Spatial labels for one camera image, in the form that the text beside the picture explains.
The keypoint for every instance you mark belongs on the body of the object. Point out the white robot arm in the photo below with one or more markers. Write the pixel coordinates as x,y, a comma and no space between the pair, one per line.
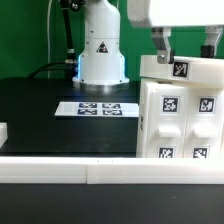
101,64

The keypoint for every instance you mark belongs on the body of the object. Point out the white cabinet door panel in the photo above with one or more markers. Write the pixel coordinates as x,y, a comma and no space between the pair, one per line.
204,123
165,120

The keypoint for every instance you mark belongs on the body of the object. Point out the white cabinet body box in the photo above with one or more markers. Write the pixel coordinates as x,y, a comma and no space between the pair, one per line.
141,121

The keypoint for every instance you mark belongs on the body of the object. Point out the white marker base plate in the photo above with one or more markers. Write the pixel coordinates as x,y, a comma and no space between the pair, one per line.
97,109

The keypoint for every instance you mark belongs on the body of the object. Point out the white cabinet top block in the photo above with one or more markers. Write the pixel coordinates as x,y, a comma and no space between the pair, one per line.
205,71

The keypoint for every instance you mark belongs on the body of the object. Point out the white border fence rail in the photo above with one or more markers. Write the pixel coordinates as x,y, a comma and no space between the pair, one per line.
110,170

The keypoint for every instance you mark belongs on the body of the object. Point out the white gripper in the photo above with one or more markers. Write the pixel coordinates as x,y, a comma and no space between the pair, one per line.
164,14

